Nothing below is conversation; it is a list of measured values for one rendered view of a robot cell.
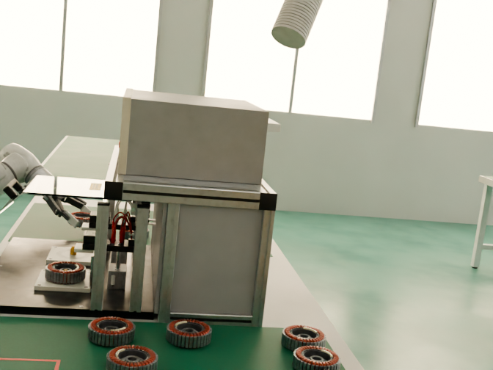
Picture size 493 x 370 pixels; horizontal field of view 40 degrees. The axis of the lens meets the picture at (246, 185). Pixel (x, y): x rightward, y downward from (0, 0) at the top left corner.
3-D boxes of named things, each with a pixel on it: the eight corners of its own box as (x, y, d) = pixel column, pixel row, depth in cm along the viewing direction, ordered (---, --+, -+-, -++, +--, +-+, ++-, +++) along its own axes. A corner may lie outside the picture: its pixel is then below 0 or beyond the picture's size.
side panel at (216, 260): (158, 323, 179) (168, 203, 173) (157, 318, 182) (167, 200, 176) (262, 327, 184) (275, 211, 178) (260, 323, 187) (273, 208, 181)
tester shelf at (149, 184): (103, 199, 171) (104, 180, 170) (114, 157, 237) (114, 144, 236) (275, 211, 178) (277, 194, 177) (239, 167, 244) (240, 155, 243)
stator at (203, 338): (219, 342, 171) (221, 328, 170) (188, 354, 162) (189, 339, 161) (188, 327, 178) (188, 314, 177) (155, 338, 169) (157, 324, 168)
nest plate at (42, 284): (34, 290, 187) (34, 285, 187) (41, 272, 202) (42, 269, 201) (89, 293, 190) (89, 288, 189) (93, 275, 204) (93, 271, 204)
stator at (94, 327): (78, 334, 167) (80, 319, 166) (119, 326, 174) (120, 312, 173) (101, 352, 158) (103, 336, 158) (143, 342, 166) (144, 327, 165)
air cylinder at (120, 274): (106, 288, 194) (108, 270, 193) (108, 280, 201) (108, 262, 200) (125, 290, 195) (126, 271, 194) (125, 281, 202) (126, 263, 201)
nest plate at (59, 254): (45, 263, 211) (45, 259, 210) (51, 249, 225) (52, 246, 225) (95, 266, 213) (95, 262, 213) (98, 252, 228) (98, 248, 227)
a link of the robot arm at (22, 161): (43, 177, 267) (16, 193, 258) (16, 152, 270) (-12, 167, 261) (46, 159, 259) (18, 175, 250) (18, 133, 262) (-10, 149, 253)
